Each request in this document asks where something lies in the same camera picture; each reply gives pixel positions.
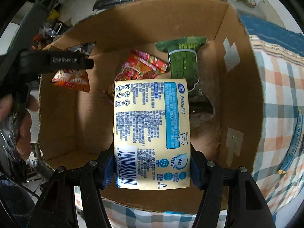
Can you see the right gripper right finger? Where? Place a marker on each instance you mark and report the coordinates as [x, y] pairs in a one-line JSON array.
[[208, 176]]

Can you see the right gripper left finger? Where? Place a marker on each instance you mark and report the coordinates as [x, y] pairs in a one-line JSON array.
[[95, 176]]

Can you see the cream blue tissue pack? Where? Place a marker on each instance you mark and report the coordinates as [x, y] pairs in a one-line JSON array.
[[151, 134]]

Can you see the person's left hand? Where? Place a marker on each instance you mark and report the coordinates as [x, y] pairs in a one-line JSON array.
[[15, 132]]

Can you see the large cardboard box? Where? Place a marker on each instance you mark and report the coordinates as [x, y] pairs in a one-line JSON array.
[[168, 76]]

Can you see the orange white snack packet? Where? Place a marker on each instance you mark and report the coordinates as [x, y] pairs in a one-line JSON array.
[[75, 79]]

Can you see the plaid checked blanket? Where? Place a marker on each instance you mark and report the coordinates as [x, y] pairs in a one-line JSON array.
[[277, 113]]

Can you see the red snack packet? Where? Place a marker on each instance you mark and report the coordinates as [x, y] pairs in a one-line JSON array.
[[139, 65]]

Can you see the green snack packet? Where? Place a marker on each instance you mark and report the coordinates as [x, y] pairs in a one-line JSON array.
[[183, 60]]

